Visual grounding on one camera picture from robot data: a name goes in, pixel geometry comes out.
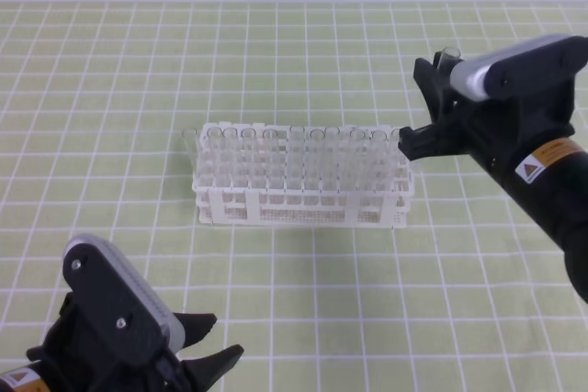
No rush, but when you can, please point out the clear glass test tube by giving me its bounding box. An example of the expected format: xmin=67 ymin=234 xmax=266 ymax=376
xmin=434 ymin=47 xmax=462 ymax=76

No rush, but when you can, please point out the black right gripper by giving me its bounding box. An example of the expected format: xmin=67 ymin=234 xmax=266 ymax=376
xmin=398 ymin=58 xmax=575 ymax=176

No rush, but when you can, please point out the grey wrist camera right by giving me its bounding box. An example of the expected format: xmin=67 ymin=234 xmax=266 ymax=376
xmin=449 ymin=34 xmax=587 ymax=102

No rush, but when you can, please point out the clear test tube in rack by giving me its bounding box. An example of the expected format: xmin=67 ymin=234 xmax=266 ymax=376
xmin=222 ymin=127 xmax=239 ymax=187
xmin=369 ymin=130 xmax=387 ymax=190
xmin=263 ymin=129 xmax=282 ymax=189
xmin=207 ymin=126 xmax=223 ymax=175
xmin=388 ymin=129 xmax=407 ymax=190
xmin=306 ymin=129 xmax=325 ymax=190
xmin=242 ymin=128 xmax=257 ymax=185

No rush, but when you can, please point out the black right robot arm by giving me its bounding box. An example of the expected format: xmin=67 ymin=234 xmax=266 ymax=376
xmin=183 ymin=50 xmax=587 ymax=297

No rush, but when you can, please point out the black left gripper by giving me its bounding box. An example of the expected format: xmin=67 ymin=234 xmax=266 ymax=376
xmin=27 ymin=292 xmax=244 ymax=392

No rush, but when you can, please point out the white test tube rack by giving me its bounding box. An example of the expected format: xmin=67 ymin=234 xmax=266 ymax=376
xmin=192 ymin=122 xmax=414 ymax=229

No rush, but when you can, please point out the green checkered tablecloth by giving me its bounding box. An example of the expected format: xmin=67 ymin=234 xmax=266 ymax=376
xmin=1 ymin=2 xmax=587 ymax=391

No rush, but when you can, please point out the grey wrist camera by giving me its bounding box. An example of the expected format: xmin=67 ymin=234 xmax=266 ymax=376
xmin=449 ymin=34 xmax=587 ymax=102
xmin=62 ymin=234 xmax=186 ymax=365

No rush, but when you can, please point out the leaning clear test tube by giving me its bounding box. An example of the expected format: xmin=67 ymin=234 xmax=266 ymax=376
xmin=182 ymin=128 xmax=199 ymax=174

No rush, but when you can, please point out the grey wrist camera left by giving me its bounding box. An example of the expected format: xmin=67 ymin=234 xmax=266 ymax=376
xmin=62 ymin=234 xmax=186 ymax=365

